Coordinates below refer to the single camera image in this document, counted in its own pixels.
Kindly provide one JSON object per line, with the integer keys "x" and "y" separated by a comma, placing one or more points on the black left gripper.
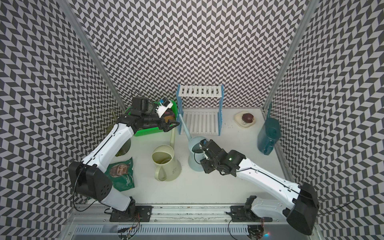
{"x": 166, "y": 127}

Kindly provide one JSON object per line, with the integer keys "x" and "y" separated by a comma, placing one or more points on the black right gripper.
{"x": 207, "y": 168}

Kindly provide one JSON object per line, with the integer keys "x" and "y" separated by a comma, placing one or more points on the light blue watering can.
{"x": 196, "y": 153}

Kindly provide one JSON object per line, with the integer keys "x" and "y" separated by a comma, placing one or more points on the olive green watering can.
{"x": 125, "y": 147}

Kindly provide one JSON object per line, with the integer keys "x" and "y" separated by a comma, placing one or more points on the teal watering can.
{"x": 269, "y": 134}

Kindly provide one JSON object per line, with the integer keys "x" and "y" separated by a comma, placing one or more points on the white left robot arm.
{"x": 88, "y": 176}

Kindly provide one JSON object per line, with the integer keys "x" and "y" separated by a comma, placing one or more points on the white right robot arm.
{"x": 297, "y": 203}

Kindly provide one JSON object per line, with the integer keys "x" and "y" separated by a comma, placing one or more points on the cream watering can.
{"x": 168, "y": 167}

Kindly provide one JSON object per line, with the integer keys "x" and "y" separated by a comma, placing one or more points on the blue and white wooden shelf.
{"x": 202, "y": 121}

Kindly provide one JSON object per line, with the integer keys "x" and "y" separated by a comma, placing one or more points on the green plastic basket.
{"x": 173, "y": 112}

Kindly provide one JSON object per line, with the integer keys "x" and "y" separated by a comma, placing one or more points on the cream square plate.
{"x": 238, "y": 120}

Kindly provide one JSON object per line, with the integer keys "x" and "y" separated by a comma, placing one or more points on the dark red apple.
{"x": 248, "y": 118}

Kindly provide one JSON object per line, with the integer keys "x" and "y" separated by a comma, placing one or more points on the green snack bag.
{"x": 121, "y": 175}

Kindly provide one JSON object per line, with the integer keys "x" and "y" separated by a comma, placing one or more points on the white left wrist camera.
{"x": 163, "y": 105}

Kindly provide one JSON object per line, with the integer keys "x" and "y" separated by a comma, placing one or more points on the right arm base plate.
{"x": 245, "y": 214}

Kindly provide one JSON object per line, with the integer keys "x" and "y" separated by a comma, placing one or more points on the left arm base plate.
{"x": 140, "y": 213}

